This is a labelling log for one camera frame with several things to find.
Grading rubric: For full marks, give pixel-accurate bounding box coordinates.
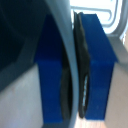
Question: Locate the blue black-padded gripper right finger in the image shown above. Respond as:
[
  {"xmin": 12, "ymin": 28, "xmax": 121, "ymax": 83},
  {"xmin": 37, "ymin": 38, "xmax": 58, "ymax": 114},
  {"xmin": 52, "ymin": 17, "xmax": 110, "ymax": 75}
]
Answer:
[{"xmin": 73, "ymin": 12, "xmax": 118, "ymax": 121}]

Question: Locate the blue black-padded gripper left finger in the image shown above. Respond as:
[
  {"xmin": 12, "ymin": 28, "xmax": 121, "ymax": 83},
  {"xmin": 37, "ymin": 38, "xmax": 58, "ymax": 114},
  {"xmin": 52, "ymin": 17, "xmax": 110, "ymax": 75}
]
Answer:
[{"xmin": 34, "ymin": 14, "xmax": 73, "ymax": 123}]

